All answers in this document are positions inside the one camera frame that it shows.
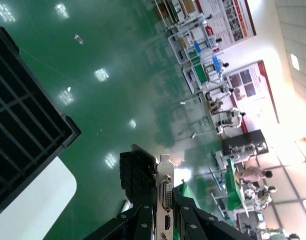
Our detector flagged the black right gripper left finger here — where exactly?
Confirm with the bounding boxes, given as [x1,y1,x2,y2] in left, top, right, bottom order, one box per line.
[82,204,154,240]

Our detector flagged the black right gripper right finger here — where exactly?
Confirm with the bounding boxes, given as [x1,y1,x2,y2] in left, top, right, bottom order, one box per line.
[172,187,253,240]

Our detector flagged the black slotted container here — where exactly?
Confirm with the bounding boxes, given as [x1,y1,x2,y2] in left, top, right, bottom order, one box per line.
[0,26,82,213]

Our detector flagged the small green cloth table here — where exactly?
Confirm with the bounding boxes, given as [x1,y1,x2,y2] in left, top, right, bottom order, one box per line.
[225,157,247,212]

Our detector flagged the person in pink top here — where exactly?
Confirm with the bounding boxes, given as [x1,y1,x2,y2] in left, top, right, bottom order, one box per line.
[239,166,273,183]

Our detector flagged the black cabinet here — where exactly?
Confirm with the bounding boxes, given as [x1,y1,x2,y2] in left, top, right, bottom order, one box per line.
[222,128,269,161]

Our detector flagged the white frame workstation rack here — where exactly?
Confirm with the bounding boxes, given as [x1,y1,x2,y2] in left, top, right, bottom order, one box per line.
[182,53,227,95]
[167,21,218,65]

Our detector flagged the photo strip wall poster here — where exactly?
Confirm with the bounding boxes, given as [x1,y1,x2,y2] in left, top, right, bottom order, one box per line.
[195,0,258,48]

